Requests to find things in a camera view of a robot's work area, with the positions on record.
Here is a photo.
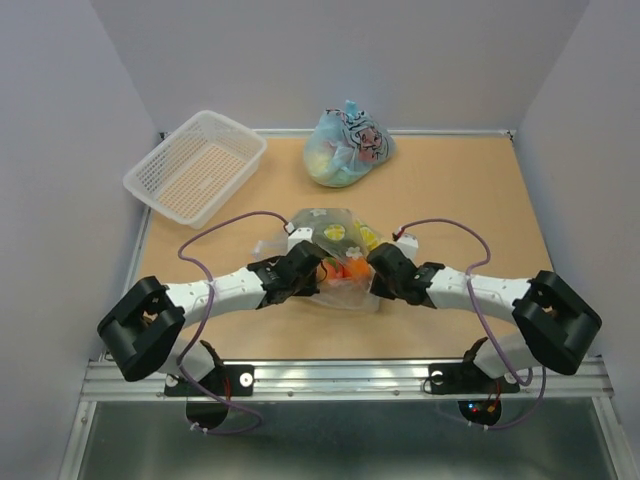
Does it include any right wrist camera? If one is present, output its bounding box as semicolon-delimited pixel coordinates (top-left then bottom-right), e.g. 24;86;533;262
393;232;419;261

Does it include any clear plastic fruit bag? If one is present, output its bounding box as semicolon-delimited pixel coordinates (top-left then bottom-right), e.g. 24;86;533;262
252;207;380;312

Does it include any white plastic mesh basket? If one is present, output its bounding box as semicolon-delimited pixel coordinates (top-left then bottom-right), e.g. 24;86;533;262
123;110;267;229

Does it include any blue printed plastic bag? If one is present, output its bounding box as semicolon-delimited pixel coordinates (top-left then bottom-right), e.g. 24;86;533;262
303;101;396;188

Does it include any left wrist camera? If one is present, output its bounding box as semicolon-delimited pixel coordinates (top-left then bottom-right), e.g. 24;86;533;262
284;222;313;251

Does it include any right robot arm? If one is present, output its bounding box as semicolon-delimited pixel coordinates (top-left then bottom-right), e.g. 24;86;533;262
367;243;602;395

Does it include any orange fruit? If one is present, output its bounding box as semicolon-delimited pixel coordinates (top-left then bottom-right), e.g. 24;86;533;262
345;257;371;283

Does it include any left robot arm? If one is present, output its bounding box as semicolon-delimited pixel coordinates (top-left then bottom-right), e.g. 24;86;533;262
97;240;328;397

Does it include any yellow fruit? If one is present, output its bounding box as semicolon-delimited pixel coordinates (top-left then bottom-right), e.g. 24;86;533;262
354;219;384;251

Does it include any aluminium mounting rail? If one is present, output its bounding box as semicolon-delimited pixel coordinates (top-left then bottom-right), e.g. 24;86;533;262
80;357;614;403

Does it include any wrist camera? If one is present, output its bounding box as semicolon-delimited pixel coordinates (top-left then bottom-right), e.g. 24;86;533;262
284;222;313;251
393;232;419;261

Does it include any red fruit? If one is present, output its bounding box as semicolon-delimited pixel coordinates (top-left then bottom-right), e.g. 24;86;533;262
323;259;351;281

